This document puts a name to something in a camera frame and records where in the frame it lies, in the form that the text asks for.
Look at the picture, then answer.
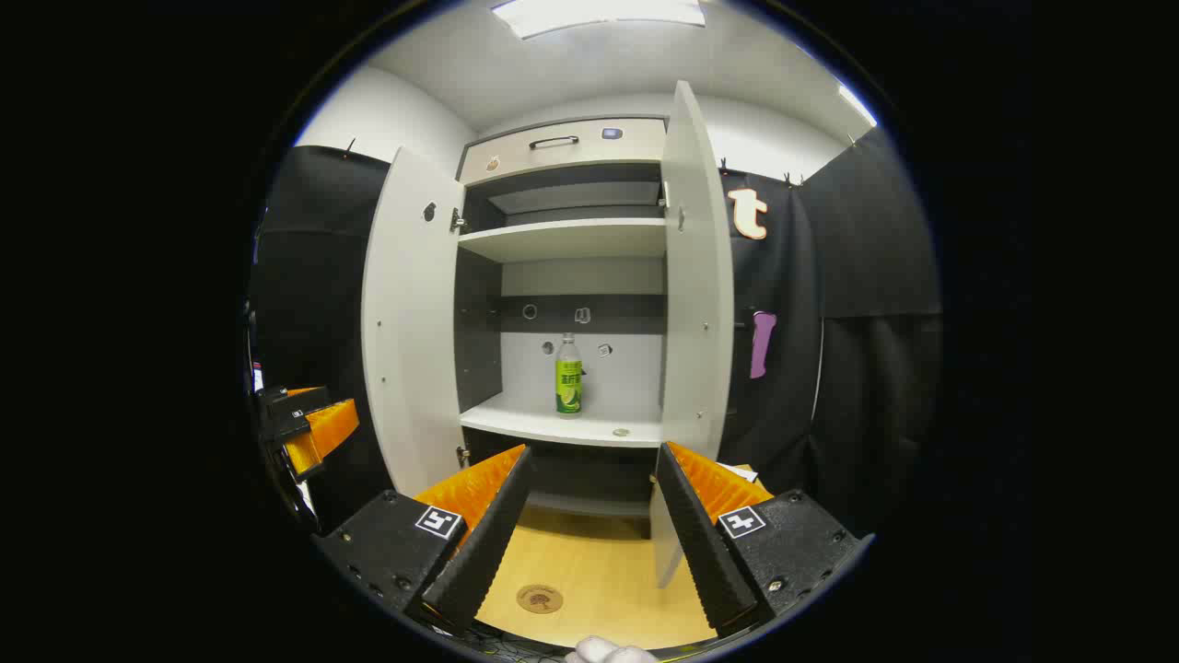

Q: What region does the black backdrop cloth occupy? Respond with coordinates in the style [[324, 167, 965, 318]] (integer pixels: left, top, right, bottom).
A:
[[249, 124, 945, 535]]

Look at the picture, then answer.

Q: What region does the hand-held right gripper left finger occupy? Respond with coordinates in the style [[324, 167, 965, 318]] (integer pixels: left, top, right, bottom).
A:
[[313, 445, 535, 636]]

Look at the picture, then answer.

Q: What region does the grey cabinet shelf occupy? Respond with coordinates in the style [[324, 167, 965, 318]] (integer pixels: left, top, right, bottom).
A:
[[458, 217, 667, 265], [459, 391, 664, 449]]

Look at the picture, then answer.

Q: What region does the grey cabinet door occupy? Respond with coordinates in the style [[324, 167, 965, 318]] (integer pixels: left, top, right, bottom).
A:
[[649, 80, 735, 590], [361, 145, 466, 498]]

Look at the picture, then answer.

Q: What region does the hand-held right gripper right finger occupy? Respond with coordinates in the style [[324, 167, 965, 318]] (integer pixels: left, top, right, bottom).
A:
[[652, 440, 874, 638]]

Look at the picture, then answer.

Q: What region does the green label plastic bottle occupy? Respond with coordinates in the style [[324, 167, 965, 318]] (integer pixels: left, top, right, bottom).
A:
[[555, 333, 584, 415]]

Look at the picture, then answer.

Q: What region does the grey cabinet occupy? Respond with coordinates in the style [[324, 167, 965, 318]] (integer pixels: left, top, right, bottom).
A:
[[454, 115, 669, 540]]

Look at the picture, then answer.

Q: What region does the ceiling light panel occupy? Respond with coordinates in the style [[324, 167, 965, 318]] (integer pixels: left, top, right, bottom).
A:
[[490, 0, 707, 40]]

